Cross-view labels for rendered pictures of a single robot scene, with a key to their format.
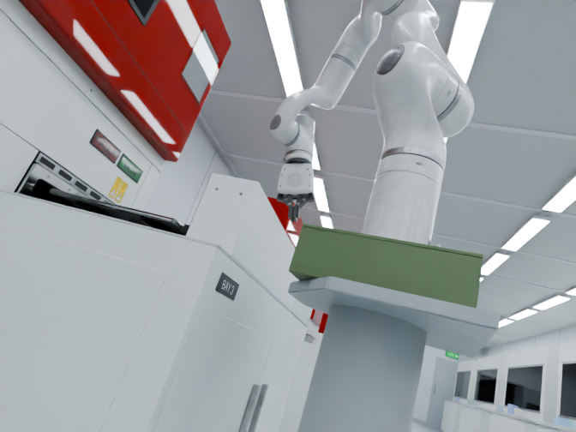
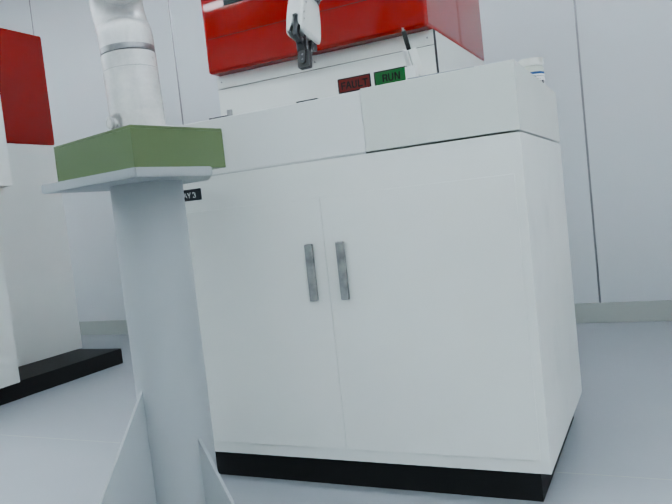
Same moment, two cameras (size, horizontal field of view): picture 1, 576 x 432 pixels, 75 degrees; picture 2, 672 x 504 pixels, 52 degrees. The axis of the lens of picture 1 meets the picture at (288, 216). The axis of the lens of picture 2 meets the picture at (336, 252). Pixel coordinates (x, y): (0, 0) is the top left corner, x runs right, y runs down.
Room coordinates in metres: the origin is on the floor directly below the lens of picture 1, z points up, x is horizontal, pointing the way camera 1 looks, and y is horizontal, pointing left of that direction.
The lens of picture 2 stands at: (1.28, -1.68, 0.69)
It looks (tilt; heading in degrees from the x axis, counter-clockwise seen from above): 3 degrees down; 99
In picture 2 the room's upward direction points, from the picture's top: 6 degrees counter-clockwise
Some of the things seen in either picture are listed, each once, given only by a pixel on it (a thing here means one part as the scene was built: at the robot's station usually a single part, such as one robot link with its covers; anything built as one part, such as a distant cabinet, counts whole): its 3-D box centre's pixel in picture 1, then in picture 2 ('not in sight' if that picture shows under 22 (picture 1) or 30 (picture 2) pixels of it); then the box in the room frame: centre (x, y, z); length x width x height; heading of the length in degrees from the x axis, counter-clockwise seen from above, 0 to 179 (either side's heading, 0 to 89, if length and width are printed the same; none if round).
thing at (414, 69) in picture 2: not in sight; (413, 74); (1.26, 0.18, 1.03); 0.06 x 0.04 x 0.13; 73
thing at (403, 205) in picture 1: (400, 213); (134, 96); (0.64, -0.20, 1.00); 0.19 x 0.19 x 0.18
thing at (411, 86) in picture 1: (411, 109); (119, 7); (0.61, -0.17, 1.21); 0.19 x 0.12 x 0.24; 120
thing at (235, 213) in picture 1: (261, 258); (270, 139); (0.89, 0.03, 0.89); 0.55 x 0.09 x 0.14; 163
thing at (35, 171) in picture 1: (86, 215); not in sight; (1.10, 0.56, 0.89); 0.44 x 0.02 x 0.10; 163
